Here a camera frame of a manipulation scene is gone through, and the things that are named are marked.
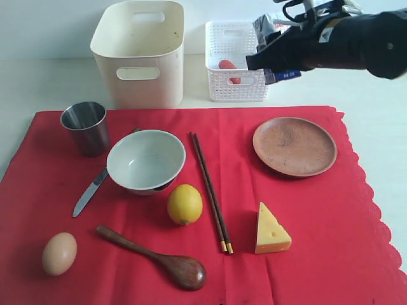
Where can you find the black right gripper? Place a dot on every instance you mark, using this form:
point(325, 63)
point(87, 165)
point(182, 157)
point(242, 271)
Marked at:
point(372, 42)

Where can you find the blue white milk carton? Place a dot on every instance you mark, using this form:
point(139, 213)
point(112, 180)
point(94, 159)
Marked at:
point(267, 29)

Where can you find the red sausage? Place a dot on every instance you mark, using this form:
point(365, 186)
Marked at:
point(226, 64)

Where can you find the yellow lemon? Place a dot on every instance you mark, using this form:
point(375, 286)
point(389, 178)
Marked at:
point(184, 205)

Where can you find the brown egg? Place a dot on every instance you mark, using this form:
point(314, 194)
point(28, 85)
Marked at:
point(59, 254)

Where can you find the white perforated plastic basket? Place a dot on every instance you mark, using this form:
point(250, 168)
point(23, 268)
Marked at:
point(232, 40)

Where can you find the brown wooden plate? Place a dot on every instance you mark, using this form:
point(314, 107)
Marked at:
point(294, 147)

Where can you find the cream plastic bin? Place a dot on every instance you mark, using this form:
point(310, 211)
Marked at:
point(138, 48)

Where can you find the red table cloth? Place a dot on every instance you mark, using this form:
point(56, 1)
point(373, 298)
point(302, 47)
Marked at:
point(340, 251)

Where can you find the pale green ceramic bowl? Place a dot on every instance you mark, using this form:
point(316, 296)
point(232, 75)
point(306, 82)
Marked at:
point(146, 162)

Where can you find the yellow cheese wedge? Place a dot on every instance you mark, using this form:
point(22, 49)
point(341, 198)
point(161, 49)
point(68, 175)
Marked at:
point(271, 235)

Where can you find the dark wooden chopstick left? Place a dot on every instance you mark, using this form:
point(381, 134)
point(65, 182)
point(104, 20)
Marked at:
point(209, 195)

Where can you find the dark wooden chopstick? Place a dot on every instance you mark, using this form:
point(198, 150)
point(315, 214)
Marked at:
point(209, 195)
point(216, 204)

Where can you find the dark wooden chopstick right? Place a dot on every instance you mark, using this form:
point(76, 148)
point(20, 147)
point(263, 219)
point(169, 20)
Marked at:
point(216, 204)

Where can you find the stainless steel cup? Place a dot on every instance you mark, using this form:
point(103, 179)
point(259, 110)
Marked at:
point(86, 123)

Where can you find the metal table knife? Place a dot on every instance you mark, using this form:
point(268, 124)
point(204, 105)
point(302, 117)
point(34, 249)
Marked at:
point(89, 193)

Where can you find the dark wooden spoon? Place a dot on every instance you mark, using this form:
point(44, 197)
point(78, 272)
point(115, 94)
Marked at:
point(186, 272)

